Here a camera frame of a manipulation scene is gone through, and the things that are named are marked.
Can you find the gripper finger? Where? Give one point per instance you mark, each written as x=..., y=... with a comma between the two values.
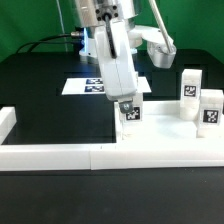
x=126, y=106

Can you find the white U-shaped fence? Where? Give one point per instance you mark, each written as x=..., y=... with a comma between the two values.
x=95, y=156

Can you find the white tag sheet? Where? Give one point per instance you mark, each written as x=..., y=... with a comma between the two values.
x=81, y=86

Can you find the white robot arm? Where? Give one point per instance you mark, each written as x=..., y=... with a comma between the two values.
x=111, y=36

